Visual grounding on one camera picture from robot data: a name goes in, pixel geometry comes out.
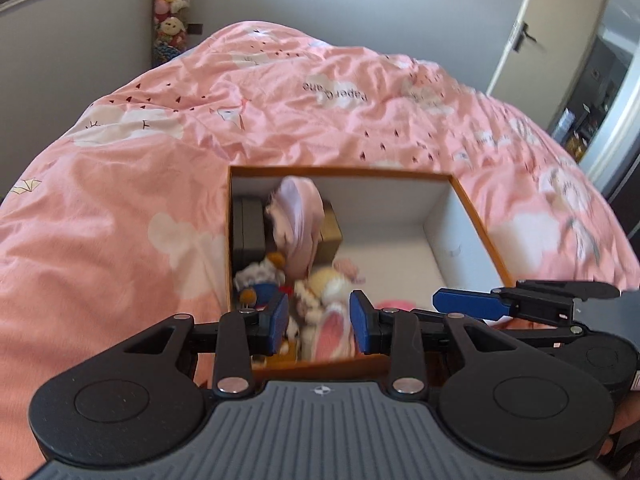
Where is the white door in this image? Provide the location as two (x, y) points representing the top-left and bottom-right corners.
(487, 0), (613, 126)

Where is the gold box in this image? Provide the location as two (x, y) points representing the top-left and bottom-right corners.
(320, 200), (343, 263)

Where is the dark shelf unit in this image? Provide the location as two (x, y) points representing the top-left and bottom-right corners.
(550, 35), (631, 161)

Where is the person's right hand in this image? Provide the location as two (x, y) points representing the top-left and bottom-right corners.
(596, 390), (640, 462)

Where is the crochet bunny toy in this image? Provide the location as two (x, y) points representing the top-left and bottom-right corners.
(292, 257), (366, 361)

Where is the duck plush toy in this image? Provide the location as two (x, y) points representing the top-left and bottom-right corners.
(235, 252), (288, 311)

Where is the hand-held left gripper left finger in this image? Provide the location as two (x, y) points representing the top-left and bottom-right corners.
(122, 292), (291, 397)

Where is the pink plush pouch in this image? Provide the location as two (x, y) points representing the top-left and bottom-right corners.
(265, 176), (326, 281)

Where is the pink printed blanket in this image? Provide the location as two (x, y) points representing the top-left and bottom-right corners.
(0, 21), (640, 461)

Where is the pink fluffy pompom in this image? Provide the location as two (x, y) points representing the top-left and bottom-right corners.
(375, 297), (416, 312)

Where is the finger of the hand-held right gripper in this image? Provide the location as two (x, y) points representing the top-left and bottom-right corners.
(492, 323), (589, 349)
(431, 280), (622, 328)

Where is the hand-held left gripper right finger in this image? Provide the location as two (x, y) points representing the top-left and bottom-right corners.
(349, 290), (548, 397)

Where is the orange cardboard box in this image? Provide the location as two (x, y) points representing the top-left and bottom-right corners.
(227, 165), (516, 376)

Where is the clear tube of plush toys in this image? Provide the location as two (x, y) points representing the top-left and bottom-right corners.
(152, 0), (193, 63)

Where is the black box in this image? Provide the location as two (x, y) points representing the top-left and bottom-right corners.
(232, 197), (266, 261)

